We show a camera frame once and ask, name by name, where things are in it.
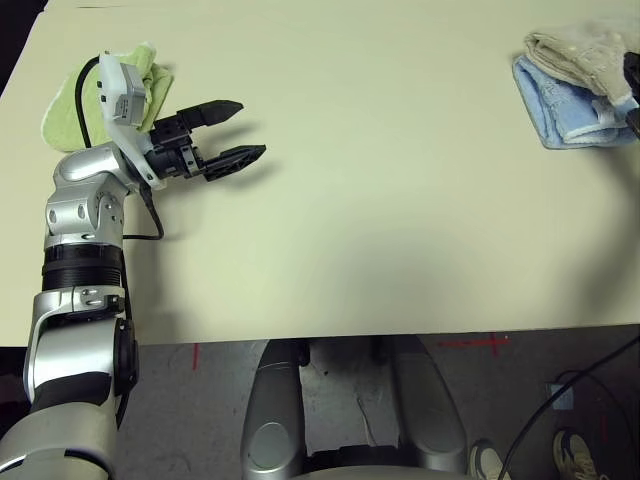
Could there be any grey power adapter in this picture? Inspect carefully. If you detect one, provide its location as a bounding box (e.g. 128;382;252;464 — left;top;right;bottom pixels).
544;382;575;411

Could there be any grey robot right leg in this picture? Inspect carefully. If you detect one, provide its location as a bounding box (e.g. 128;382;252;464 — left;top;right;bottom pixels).
372;335;469;474

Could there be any thin black adapter cable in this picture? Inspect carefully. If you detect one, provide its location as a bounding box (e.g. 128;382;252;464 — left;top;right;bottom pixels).
554;369;634;451

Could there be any black left camera cable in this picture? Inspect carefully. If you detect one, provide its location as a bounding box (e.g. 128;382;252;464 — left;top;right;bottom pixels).
73;55;166;431

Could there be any blue folded towel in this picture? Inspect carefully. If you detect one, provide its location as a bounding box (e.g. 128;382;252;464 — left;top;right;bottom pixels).
512;54;640;150

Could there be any white bystander shoe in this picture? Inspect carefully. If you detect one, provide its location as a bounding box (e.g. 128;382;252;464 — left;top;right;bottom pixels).
468;438;512;480

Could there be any black foam floor mat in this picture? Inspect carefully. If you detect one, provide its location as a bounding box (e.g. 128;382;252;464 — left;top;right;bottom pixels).
0;0;51;99

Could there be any beige towel white trim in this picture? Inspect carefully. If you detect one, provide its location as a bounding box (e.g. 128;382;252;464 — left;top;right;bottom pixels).
522;19;640;109

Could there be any green folded towel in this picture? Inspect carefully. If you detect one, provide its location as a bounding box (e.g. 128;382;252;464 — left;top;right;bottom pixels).
39;40;176;154

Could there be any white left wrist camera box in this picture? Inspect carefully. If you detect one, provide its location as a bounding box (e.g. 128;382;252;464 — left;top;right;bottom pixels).
97;49;169;191

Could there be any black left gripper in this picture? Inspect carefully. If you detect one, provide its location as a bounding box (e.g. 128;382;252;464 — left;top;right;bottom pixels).
143;99;267;182

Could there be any beige robot torso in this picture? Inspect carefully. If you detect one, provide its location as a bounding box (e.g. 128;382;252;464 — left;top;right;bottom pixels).
299;467;481;480

